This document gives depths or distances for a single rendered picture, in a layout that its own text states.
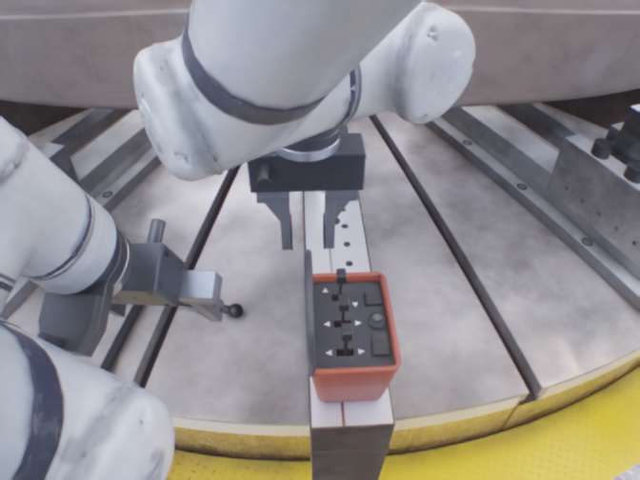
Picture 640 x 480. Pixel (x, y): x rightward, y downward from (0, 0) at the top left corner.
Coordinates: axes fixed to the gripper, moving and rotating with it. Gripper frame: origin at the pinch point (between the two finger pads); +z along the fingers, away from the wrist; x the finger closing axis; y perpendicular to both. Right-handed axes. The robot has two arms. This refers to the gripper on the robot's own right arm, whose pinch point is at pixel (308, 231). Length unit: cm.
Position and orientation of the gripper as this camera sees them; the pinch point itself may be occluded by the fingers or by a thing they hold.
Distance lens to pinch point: 61.4
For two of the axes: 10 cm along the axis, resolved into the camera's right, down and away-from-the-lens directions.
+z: 0.0, 7.3, 6.8
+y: 0.4, 6.8, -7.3
